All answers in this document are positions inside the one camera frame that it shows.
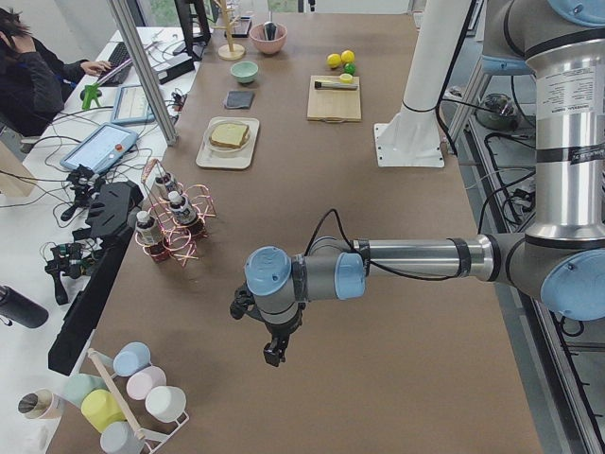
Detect black camera stand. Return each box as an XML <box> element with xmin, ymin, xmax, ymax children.
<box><xmin>47</xmin><ymin>181</ymin><xmax>143</xmax><ymax>376</ymax></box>

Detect grey folded cloth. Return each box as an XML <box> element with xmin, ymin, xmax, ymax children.
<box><xmin>223</xmin><ymin>90</ymin><xmax>254</xmax><ymax>110</ymax></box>

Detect wooden cutting board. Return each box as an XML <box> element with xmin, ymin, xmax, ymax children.
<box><xmin>306</xmin><ymin>75</ymin><xmax>362</xmax><ymax>122</ymax></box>

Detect wooden mug tree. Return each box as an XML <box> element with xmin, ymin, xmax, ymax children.
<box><xmin>214</xmin><ymin>0</ymin><xmax>246</xmax><ymax>61</ymax></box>

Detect bread slice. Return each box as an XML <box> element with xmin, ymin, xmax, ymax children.
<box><xmin>208</xmin><ymin>139</ymin><xmax>248</xmax><ymax>153</ymax></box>
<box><xmin>210</xmin><ymin>123</ymin><xmax>249</xmax><ymax>144</ymax></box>

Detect cream serving tray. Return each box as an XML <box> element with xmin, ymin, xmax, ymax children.
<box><xmin>196</xmin><ymin>116</ymin><xmax>260</xmax><ymax>170</ymax></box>

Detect pink bowl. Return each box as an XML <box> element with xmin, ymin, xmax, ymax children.
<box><xmin>250</xmin><ymin>24</ymin><xmax>287</xmax><ymax>55</ymax></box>

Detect blue cup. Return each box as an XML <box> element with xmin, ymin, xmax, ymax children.
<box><xmin>112</xmin><ymin>341</ymin><xmax>151</xmax><ymax>377</ymax></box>

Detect green bowl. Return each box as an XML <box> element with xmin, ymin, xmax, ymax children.
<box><xmin>230</xmin><ymin>61</ymin><xmax>259</xmax><ymax>84</ymax></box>

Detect seated person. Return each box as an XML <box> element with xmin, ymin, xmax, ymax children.
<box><xmin>1</xmin><ymin>9</ymin><xmax>112</xmax><ymax>137</ymax></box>

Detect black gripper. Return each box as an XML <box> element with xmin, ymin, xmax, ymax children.
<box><xmin>230</xmin><ymin>284</ymin><xmax>303</xmax><ymax>367</ymax></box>

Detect white plate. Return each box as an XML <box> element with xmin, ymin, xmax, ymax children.
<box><xmin>205</xmin><ymin>120</ymin><xmax>250</xmax><ymax>152</ymax></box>

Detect white cup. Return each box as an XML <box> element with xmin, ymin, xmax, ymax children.
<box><xmin>145</xmin><ymin>385</ymin><xmax>186</xmax><ymax>423</ymax></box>

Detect lemon half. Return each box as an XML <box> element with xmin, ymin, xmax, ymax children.
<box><xmin>338</xmin><ymin>73</ymin><xmax>354</xmax><ymax>83</ymax></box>

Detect yellow cup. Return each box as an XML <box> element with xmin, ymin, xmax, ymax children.
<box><xmin>80</xmin><ymin>389</ymin><xmax>126</xmax><ymax>433</ymax></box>

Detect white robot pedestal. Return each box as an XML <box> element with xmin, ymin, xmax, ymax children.
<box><xmin>374</xmin><ymin>0</ymin><xmax>474</xmax><ymax>167</ymax></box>

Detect grey cup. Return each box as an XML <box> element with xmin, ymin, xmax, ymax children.
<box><xmin>100</xmin><ymin>421</ymin><xmax>145</xmax><ymax>454</ymax></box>

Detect steel scoop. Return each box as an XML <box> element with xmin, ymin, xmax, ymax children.
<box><xmin>263</xmin><ymin>21</ymin><xmax>278</xmax><ymax>41</ymax></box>

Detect black keyboard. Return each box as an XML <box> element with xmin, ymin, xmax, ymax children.
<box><xmin>97</xmin><ymin>42</ymin><xmax>131</xmax><ymax>86</ymax></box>

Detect pink cup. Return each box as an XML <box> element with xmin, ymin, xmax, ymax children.
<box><xmin>126</xmin><ymin>365</ymin><xmax>166</xmax><ymax>400</ymax></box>

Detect white cup rack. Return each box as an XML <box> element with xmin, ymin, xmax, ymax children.
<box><xmin>87</xmin><ymin>348</ymin><xmax>190</xmax><ymax>453</ymax></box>

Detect blue teach pendant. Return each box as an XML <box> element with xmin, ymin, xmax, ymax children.
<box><xmin>111</xmin><ymin>85</ymin><xmax>155</xmax><ymax>126</ymax></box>
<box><xmin>60</xmin><ymin>123</ymin><xmax>138</xmax><ymax>174</ymax></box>

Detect paper cup with steel insert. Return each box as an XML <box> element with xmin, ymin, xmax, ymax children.
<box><xmin>18</xmin><ymin>389</ymin><xmax>64</xmax><ymax>420</ymax></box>

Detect green cup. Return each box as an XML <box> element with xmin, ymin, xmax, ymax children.
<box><xmin>61</xmin><ymin>373</ymin><xmax>108</xmax><ymax>409</ymax></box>

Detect green lime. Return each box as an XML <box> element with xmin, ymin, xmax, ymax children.
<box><xmin>343</xmin><ymin>62</ymin><xmax>356</xmax><ymax>75</ymax></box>

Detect copper wire bottle rack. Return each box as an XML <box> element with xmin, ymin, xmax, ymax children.
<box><xmin>135</xmin><ymin>158</ymin><xmax>216</xmax><ymax>266</ymax></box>

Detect black thermos bottle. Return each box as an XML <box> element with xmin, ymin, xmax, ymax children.
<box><xmin>1</xmin><ymin>286</ymin><xmax>48</xmax><ymax>328</ymax></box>

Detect aluminium frame post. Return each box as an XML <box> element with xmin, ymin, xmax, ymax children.
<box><xmin>108</xmin><ymin>0</ymin><xmax>178</xmax><ymax>146</ymax></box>

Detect drink bottle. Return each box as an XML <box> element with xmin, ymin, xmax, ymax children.
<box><xmin>154</xmin><ymin>172</ymin><xmax>180</xmax><ymax>201</ymax></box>
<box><xmin>136</xmin><ymin>210</ymin><xmax>164</xmax><ymax>256</ymax></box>
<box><xmin>168</xmin><ymin>190</ymin><xmax>198</xmax><ymax>233</ymax></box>

